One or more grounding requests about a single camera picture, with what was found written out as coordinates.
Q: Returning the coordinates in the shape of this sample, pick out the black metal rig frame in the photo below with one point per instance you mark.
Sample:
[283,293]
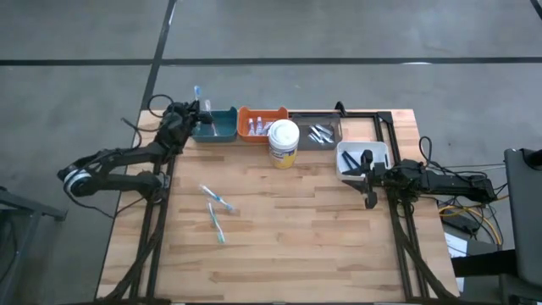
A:
[384,116]

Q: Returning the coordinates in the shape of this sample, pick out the black table clamp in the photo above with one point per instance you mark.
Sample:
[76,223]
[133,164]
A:
[339,107]

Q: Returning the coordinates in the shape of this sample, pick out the white paper sheet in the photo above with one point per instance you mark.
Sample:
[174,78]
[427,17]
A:
[456,245]

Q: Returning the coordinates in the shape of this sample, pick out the green toothbrush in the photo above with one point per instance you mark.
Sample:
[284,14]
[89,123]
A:
[216,222]

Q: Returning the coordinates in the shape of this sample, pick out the teal plastic bin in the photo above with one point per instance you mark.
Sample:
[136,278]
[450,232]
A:
[226,127]

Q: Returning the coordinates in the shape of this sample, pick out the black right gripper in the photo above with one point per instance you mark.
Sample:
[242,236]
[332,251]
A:
[374,178]

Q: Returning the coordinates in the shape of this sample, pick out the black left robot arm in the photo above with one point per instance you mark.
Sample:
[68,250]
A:
[123,156]

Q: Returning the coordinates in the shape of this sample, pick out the white plastic bin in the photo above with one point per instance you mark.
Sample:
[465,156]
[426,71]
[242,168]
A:
[379,149]

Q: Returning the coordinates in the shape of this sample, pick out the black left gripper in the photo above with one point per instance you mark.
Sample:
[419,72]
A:
[180,123]

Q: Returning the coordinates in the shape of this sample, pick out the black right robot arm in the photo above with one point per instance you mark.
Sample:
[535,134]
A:
[449,184]

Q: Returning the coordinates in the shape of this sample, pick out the black power brick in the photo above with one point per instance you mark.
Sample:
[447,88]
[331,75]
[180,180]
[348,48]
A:
[459,223]

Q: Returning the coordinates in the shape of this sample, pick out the black comb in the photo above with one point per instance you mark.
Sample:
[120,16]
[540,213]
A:
[348,159]
[385,161]

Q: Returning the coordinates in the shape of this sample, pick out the grey metal workbench frame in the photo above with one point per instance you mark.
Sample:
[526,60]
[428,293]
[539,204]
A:
[34,207]

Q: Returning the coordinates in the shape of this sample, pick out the Lysol disinfecting wipes canister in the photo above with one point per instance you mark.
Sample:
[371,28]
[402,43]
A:
[283,144]

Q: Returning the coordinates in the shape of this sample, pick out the orange plastic bin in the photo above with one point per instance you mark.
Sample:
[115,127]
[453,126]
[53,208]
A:
[254,111]

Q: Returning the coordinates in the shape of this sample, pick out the dark grey equipment cabinet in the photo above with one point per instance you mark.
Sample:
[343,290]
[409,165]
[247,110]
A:
[525,203]

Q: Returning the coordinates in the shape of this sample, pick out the dark brown bin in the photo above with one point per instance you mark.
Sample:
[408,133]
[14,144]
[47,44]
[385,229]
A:
[305,146]

